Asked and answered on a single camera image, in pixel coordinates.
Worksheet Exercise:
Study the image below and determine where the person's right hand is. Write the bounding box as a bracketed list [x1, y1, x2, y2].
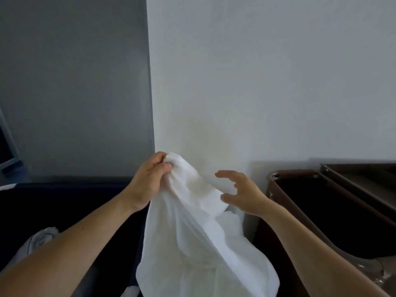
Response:
[214, 170, 273, 219]

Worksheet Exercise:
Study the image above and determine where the person's left hand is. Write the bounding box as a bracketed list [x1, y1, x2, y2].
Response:
[122, 151, 174, 214]

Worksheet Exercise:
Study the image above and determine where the brown housekeeping cart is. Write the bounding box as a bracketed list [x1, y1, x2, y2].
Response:
[247, 162, 396, 297]

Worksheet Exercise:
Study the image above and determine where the white towel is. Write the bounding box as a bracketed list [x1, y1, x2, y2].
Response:
[135, 152, 281, 297]

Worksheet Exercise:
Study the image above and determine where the person's right forearm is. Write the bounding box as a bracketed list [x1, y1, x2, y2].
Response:
[261, 204, 390, 297]

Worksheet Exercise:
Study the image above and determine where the person's left forearm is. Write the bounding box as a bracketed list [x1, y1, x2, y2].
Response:
[0, 194, 137, 297]

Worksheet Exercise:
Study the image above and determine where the grey door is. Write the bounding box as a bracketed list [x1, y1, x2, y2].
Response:
[0, 0, 155, 183]

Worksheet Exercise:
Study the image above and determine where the white pillowcase black piping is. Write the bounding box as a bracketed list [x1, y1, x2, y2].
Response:
[0, 226, 61, 273]

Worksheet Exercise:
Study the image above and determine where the navy laundry hamper white frame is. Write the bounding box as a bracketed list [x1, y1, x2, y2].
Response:
[0, 177, 149, 297]

